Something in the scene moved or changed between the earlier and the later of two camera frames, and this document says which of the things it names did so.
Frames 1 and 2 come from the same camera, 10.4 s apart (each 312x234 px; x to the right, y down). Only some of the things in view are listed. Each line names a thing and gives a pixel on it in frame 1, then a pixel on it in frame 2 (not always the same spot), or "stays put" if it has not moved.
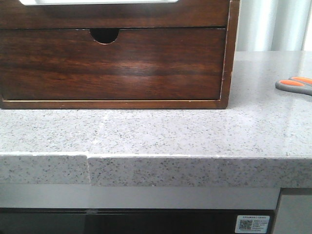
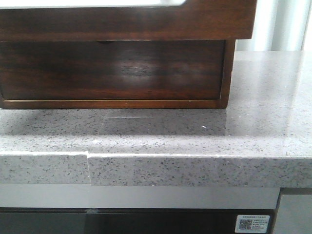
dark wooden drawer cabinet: x=181 y=56 stays put
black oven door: x=127 y=220 stays put
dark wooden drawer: x=140 y=64 to x=192 y=20
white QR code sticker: x=252 y=224 stays put
